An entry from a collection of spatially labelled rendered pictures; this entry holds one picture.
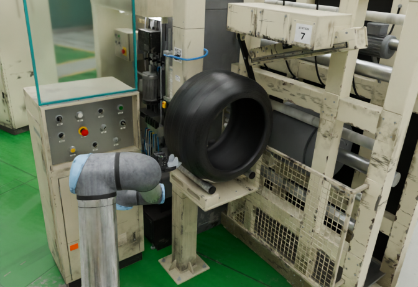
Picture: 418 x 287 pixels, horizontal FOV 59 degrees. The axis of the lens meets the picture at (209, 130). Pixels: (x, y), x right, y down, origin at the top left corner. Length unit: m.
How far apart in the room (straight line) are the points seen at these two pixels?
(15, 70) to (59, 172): 2.81
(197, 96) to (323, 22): 0.64
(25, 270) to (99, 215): 1.88
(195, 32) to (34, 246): 2.01
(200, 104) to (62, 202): 1.04
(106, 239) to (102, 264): 0.07
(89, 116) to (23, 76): 2.82
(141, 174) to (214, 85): 0.76
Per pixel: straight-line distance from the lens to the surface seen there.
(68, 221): 2.38
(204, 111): 1.69
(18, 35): 4.85
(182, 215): 2.42
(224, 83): 1.75
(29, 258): 3.06
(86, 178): 1.12
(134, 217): 2.58
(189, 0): 1.96
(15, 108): 4.96
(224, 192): 2.08
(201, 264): 2.80
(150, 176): 1.14
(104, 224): 1.14
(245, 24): 1.99
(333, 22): 1.77
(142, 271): 2.78
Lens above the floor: 1.93
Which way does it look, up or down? 23 degrees down
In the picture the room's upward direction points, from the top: 3 degrees clockwise
